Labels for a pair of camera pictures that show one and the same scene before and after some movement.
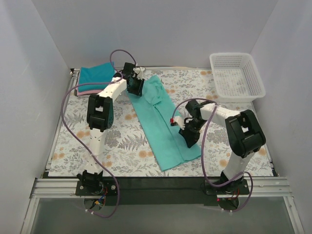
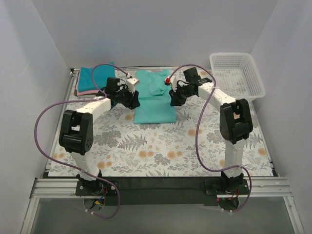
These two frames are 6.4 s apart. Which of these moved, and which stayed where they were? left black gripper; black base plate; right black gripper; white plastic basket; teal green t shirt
Moved: left black gripper; right black gripper; teal green t shirt
Stayed: black base plate; white plastic basket
